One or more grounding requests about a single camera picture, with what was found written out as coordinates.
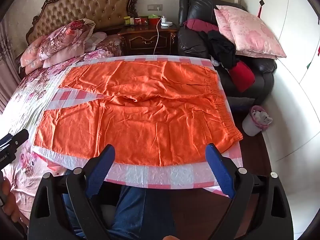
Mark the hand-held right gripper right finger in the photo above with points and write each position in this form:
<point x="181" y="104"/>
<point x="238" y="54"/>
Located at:
<point x="220" y="172"/>

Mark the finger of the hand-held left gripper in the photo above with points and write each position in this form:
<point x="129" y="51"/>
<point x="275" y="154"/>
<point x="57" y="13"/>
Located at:
<point x="21" y="136"/>

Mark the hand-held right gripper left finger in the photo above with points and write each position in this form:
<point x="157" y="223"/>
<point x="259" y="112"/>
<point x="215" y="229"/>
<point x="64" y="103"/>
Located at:
<point x="100" y="170"/>

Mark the orange pants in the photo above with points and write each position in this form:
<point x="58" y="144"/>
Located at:
<point x="150" y="120"/>

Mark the person's left hand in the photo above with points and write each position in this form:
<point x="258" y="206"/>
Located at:
<point x="11" y="202"/>

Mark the person's blue jeans legs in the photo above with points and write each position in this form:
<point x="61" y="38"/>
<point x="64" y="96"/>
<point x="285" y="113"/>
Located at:
<point x="132" y="210"/>

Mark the pink white checked cloth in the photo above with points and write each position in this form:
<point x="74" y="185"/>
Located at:
<point x="155" y="175"/>

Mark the white trash bin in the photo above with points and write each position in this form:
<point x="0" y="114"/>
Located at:
<point x="251" y="125"/>

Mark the striped curtain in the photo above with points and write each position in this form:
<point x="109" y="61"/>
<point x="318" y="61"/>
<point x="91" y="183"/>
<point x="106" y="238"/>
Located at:
<point x="7" y="80"/>

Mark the floral pink pillow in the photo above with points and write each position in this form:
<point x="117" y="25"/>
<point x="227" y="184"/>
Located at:
<point x="28" y="53"/>

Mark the plain pink pillow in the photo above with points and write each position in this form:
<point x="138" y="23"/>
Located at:
<point x="62" y="58"/>

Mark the bright red cloth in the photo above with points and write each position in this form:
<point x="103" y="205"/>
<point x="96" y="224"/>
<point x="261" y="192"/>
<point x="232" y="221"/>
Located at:
<point x="242" y="76"/>

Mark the floral pillows stack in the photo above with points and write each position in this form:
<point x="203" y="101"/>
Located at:
<point x="62" y="38"/>

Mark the pale checked pillow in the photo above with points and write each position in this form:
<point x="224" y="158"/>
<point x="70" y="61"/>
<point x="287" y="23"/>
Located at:
<point x="97" y="38"/>

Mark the black clothes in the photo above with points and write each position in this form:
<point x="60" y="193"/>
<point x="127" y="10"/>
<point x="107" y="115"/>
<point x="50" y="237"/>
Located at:
<point x="220" y="47"/>

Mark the dark pink patterned pillow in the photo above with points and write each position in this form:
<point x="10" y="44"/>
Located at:
<point x="112" y="45"/>

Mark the black leather armchair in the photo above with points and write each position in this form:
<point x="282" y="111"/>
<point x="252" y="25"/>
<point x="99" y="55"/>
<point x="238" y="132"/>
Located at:
<point x="195" y="45"/>

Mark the dark wooden nightstand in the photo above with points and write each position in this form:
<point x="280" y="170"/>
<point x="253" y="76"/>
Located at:
<point x="147" y="40"/>

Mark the large pink floral cushion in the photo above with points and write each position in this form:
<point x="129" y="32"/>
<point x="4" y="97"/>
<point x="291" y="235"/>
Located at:
<point x="252" y="32"/>

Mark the white wardrobe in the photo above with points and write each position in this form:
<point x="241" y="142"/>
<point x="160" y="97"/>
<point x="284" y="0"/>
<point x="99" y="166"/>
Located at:
<point x="287" y="42"/>

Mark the dark red cloth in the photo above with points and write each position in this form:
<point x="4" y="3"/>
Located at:
<point x="200" y="25"/>

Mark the tufted carved headboard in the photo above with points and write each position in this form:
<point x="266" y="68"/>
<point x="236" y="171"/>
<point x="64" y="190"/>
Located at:
<point x="100" y="7"/>

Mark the green yellow box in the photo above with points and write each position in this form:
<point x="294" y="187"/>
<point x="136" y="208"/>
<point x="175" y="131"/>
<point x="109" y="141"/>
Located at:
<point x="128" y="21"/>

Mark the small red box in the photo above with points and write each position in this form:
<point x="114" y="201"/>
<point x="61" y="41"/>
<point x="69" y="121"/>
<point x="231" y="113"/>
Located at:
<point x="137" y="21"/>

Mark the white round dish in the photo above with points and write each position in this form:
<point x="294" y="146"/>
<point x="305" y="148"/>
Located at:
<point x="166" y="24"/>

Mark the red tin with green lid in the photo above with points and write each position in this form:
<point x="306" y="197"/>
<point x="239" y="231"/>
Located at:
<point x="153" y="21"/>

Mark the red knot ornament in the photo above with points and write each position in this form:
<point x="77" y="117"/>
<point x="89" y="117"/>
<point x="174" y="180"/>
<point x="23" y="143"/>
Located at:
<point x="261" y="3"/>

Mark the white wall socket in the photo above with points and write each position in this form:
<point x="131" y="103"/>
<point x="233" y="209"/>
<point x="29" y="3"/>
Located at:
<point x="155" y="7"/>

